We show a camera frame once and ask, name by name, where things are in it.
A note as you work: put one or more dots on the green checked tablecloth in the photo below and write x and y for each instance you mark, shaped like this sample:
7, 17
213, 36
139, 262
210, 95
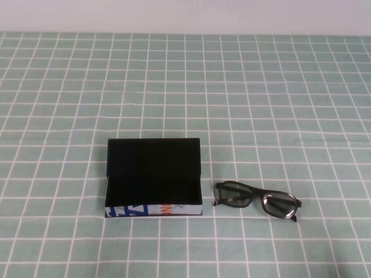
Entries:
261, 116

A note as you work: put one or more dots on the black framed glasses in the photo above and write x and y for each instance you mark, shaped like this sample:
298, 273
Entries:
232, 198

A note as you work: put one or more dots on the black printed glasses case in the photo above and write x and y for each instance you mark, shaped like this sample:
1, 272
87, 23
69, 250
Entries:
153, 173

